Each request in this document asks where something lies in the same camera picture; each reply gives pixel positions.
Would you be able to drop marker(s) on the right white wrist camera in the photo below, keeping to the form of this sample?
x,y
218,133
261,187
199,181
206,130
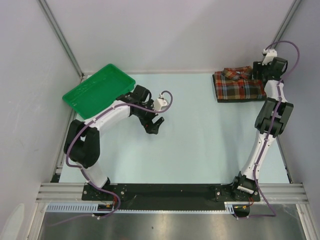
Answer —
x,y
269,54

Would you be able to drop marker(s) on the folded dark striped shirt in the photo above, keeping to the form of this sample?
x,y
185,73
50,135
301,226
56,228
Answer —
x,y
238,89

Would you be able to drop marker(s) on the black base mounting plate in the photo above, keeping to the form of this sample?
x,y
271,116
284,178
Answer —
x,y
177,197

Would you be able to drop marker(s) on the green plastic tray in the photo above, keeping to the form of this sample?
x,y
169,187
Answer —
x,y
99,91

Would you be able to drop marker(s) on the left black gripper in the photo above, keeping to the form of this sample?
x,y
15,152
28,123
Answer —
x,y
147,123

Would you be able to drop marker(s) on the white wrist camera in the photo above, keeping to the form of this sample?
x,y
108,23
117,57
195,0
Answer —
x,y
160,103
269,54

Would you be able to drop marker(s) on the red plaid long sleeve shirt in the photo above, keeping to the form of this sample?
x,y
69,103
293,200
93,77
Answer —
x,y
245,71

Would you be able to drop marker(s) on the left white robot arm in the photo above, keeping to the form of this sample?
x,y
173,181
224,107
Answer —
x,y
82,144

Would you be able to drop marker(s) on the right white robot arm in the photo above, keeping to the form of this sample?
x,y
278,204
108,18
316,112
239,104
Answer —
x,y
270,123

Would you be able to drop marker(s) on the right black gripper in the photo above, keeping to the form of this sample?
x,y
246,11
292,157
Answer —
x,y
259,66

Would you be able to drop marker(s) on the white slotted cable duct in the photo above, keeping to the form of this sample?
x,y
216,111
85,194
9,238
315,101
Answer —
x,y
106,208

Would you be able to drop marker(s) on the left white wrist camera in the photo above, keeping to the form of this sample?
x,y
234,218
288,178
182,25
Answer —
x,y
160,103

